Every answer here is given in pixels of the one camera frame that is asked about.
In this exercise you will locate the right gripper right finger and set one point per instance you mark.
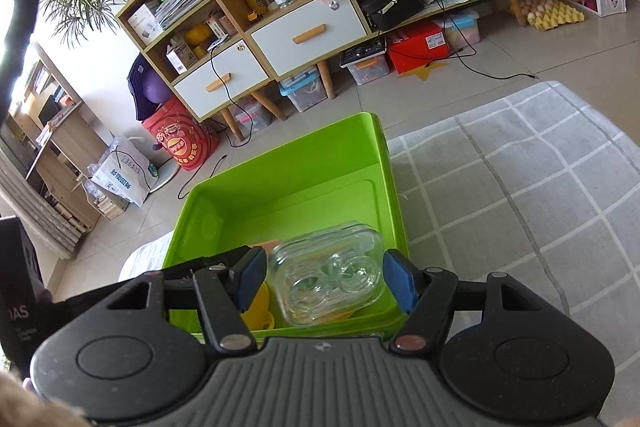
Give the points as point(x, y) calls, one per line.
point(426, 296)

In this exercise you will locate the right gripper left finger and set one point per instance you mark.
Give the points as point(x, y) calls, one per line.
point(224, 295)

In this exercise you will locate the yellow toy bowl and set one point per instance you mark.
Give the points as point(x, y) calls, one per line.
point(258, 316)

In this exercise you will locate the green plastic bin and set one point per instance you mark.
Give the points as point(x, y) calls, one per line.
point(336, 174)

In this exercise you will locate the red printed bucket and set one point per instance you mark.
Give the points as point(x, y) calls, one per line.
point(186, 140)

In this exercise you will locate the white paper bag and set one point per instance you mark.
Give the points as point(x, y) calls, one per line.
point(124, 171)

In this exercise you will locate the grey checked cloth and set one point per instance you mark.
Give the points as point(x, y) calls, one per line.
point(539, 185)

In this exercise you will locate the clear storage box pink lid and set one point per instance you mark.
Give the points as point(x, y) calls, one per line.
point(250, 116)

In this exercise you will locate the clear storage box blue lid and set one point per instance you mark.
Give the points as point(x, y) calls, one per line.
point(304, 90)

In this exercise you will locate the red flat box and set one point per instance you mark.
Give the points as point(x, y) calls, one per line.
point(416, 45)

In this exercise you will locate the wooden shelf cabinet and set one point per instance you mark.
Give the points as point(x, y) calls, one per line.
point(206, 58)

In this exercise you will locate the black bag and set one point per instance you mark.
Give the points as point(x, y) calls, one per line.
point(384, 15)

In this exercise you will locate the stack of papers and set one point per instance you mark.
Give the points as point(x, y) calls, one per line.
point(170, 11)

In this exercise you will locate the yellow egg tray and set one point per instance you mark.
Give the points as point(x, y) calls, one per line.
point(545, 15)

